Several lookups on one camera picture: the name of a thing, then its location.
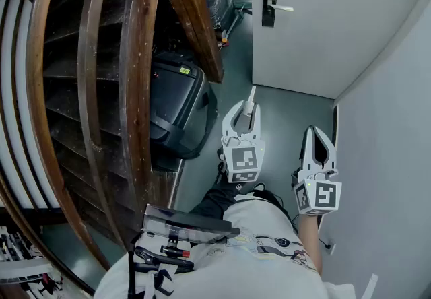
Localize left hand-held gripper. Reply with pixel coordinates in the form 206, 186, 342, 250
220, 99, 267, 185

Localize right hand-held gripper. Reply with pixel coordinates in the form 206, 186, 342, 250
292, 125, 343, 217

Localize white door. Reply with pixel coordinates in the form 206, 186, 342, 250
248, 0, 431, 100

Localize person's right forearm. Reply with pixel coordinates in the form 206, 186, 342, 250
298, 212, 325, 277

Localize black hard-shell case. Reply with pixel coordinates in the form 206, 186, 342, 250
150, 51, 218, 160

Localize person's black trousers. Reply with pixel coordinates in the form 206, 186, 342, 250
188, 174, 245, 224

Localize wooden spiral staircase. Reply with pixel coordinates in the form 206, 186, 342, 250
0, 0, 225, 299

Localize black chest-mounted box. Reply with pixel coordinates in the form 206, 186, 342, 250
141, 203, 240, 245

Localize person's white printed shirt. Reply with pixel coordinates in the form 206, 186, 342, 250
94, 199, 358, 299

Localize white flat strip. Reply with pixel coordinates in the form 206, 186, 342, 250
360, 273, 380, 299

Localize cluttered white rack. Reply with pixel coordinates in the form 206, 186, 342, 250
0, 223, 65, 295

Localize long-handled floor tool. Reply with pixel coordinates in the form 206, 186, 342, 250
217, 1, 253, 51

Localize silver door lock with handle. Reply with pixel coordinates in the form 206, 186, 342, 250
261, 0, 294, 28

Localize black mount clamp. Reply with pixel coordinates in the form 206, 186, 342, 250
127, 243, 196, 292

